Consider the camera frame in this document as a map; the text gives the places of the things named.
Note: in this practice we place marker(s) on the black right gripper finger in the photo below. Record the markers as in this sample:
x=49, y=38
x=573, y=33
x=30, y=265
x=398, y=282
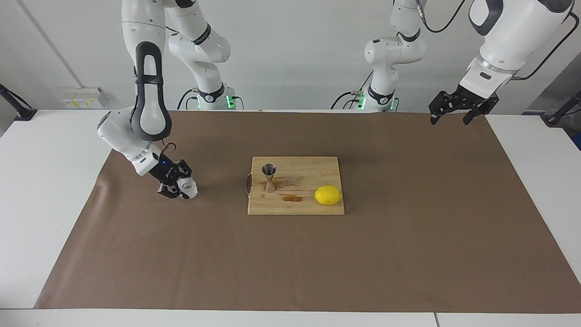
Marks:
x=170, y=193
x=184, y=169

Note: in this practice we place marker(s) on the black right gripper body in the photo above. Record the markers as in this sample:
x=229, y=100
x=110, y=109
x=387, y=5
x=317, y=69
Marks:
x=164, y=173

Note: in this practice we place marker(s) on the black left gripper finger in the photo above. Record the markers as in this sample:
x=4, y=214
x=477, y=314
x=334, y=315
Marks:
x=474, y=112
x=442, y=102

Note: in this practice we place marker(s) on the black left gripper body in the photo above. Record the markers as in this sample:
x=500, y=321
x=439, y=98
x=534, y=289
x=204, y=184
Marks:
x=476, y=102

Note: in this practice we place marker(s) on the clear crinkled glass cup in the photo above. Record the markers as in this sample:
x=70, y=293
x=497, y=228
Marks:
x=187, y=186

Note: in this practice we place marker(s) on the steel double jigger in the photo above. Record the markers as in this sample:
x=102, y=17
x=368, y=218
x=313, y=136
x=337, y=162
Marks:
x=268, y=170

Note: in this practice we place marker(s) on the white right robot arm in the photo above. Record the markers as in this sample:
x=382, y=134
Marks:
x=150, y=109

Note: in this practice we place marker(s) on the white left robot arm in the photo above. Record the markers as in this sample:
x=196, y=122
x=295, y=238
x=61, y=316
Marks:
x=513, y=36

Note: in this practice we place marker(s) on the brown paper table mat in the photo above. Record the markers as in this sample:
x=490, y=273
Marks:
x=181, y=263

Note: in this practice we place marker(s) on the black clamp stand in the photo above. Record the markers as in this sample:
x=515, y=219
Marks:
x=25, y=113
x=554, y=119

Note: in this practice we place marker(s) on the wooden cutting board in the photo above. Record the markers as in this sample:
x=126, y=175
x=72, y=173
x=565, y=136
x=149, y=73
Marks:
x=299, y=175

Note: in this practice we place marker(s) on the yellow lemon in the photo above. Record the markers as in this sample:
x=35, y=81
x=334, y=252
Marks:
x=327, y=195

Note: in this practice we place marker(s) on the white wall outlet box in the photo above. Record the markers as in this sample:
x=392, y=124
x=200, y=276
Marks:
x=81, y=97

